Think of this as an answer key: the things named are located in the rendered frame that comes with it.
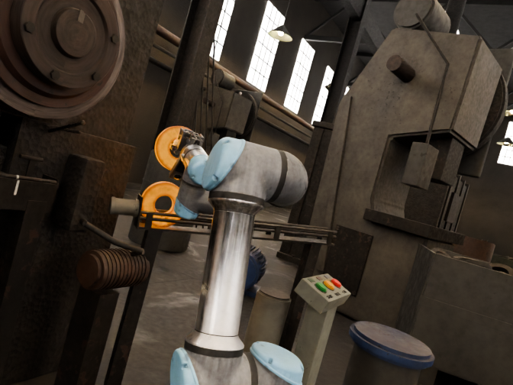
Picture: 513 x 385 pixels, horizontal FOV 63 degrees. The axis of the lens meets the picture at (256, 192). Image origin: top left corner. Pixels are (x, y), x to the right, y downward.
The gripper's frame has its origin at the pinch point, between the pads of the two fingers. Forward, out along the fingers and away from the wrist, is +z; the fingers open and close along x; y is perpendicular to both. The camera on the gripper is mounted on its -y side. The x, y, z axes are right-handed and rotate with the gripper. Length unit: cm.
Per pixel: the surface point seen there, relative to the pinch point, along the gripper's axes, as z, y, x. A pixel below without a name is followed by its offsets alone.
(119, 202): -9.0, -22.5, 14.9
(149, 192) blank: -7.4, -17.7, 6.2
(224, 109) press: 722, -71, -251
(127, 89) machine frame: 23.6, 8.4, 19.1
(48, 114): -13.5, 0.6, 40.9
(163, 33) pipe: 769, 28, -93
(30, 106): -16.3, 2.0, 45.2
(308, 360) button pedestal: -52, -44, -49
